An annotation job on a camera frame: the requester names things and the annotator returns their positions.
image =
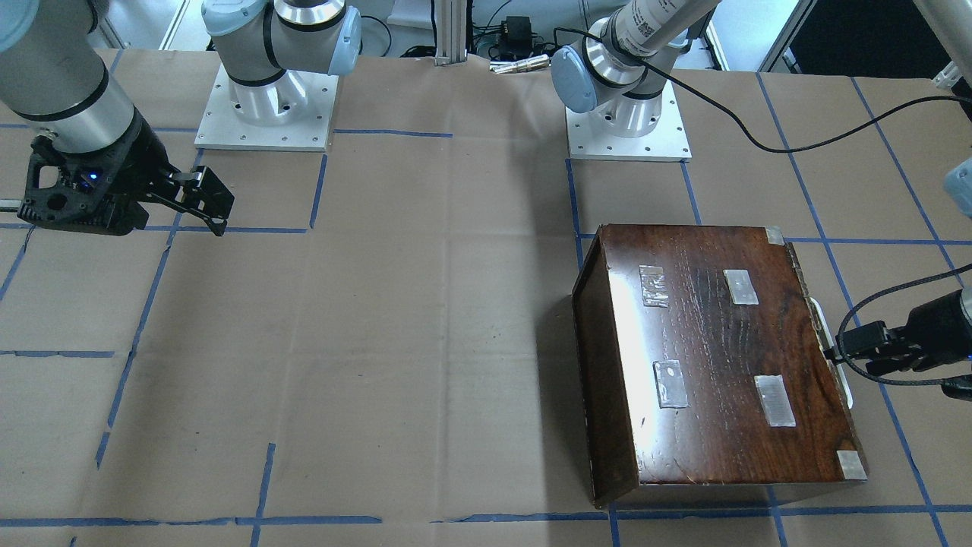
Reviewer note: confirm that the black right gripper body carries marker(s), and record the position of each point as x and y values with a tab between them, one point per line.
143	156

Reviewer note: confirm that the dark wooden cabinet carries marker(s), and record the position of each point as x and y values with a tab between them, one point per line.
703	373

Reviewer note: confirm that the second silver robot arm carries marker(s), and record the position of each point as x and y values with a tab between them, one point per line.
55	81

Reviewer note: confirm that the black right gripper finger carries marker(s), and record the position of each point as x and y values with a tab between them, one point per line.
200	180
213	210

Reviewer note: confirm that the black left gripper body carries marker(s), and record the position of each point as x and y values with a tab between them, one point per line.
938	313

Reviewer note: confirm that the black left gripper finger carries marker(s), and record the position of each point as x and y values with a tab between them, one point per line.
872	341
880	365

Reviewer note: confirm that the light wooden drawer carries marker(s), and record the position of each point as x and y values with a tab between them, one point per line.
816	278

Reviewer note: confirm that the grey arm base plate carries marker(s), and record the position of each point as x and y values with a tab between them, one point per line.
628	129

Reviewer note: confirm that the aluminium frame post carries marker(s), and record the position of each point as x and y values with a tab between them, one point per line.
450	26

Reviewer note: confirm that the brown paper table cover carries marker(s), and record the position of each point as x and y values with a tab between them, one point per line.
380	350

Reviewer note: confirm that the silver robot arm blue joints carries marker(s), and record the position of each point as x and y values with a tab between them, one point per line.
627	58

